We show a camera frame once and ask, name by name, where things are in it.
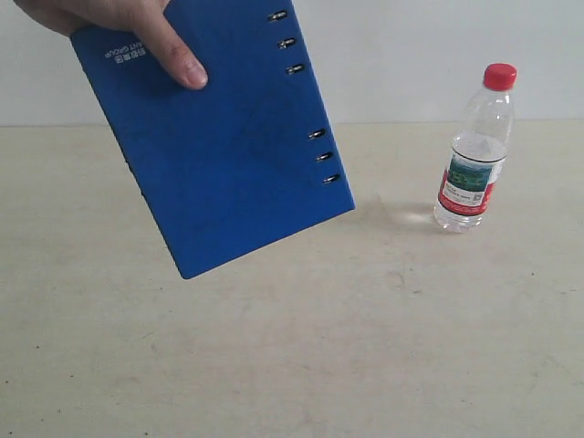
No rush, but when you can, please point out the person's open hand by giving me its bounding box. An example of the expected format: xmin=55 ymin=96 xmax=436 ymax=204
xmin=16 ymin=0 xmax=208 ymax=89

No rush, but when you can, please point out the blue ring-bound notebook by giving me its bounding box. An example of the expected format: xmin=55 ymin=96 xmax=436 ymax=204
xmin=71 ymin=0 xmax=355 ymax=279

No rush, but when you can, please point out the clear plastic water bottle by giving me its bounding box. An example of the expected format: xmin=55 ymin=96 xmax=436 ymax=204
xmin=433 ymin=63 xmax=517 ymax=233

